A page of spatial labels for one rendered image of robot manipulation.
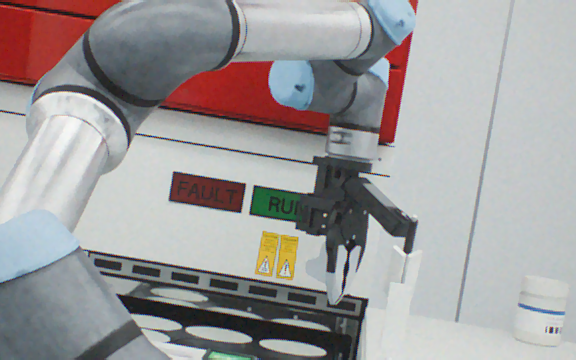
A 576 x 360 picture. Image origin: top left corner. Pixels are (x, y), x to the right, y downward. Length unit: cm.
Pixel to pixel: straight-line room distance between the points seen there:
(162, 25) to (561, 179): 225
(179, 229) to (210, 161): 12
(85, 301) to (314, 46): 62
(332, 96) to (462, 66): 175
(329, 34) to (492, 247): 198
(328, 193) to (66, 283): 85
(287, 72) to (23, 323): 78
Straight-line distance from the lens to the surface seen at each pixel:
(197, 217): 194
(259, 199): 192
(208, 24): 134
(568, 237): 346
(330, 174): 178
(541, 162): 343
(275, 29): 143
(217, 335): 184
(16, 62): 194
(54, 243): 99
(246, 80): 187
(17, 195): 123
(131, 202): 195
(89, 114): 133
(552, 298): 186
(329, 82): 166
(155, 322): 186
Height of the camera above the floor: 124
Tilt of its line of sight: 3 degrees down
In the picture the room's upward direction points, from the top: 9 degrees clockwise
